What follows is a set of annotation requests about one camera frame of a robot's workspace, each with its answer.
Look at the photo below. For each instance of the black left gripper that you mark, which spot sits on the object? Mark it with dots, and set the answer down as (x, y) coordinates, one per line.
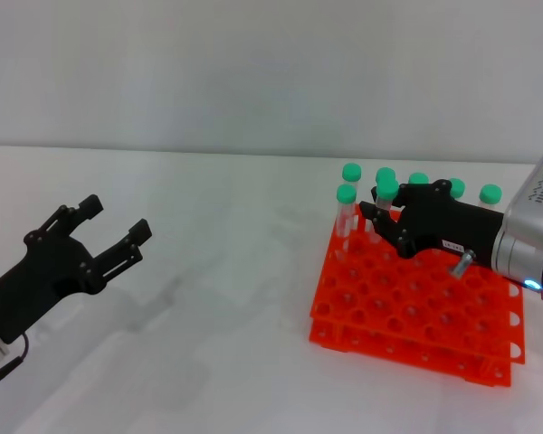
(45, 276)

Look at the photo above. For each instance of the orange test tube rack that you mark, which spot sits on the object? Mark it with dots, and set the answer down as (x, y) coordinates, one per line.
(389, 334)

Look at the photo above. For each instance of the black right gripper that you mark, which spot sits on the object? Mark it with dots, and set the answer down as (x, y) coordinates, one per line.
(457, 226)

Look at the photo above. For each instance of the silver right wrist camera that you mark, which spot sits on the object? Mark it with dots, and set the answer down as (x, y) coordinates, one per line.
(536, 199)

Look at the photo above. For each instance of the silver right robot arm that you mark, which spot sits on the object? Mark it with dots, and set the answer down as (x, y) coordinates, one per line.
(525, 262)

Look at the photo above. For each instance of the clear test tube green cap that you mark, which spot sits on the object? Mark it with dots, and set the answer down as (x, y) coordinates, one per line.
(490, 194)
(352, 172)
(458, 189)
(346, 193)
(418, 177)
(387, 187)
(383, 172)

